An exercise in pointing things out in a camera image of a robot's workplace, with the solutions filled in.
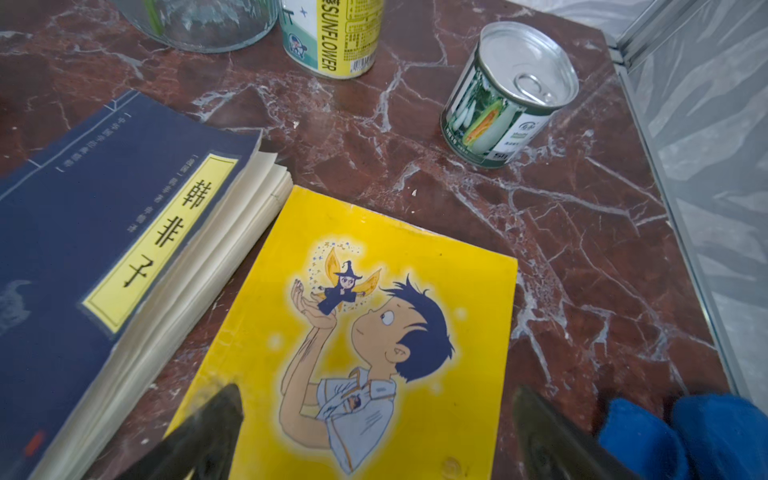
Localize aluminium front rail frame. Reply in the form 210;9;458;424
615;1;767;408

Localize blue cleaning cloth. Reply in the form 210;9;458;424
597;394;767;479

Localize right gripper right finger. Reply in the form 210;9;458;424
513;385;638;479

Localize open silver tin can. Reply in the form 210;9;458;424
440;21;579;169

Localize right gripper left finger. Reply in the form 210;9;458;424
119;383;244;479

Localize yellow cover book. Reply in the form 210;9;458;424
172;187;518;479

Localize glass vase with flowers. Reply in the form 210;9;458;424
112;0;279;54

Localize green labelled tin can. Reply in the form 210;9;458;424
279;0;385;80

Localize dark navy book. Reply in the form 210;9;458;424
1;90;293;479

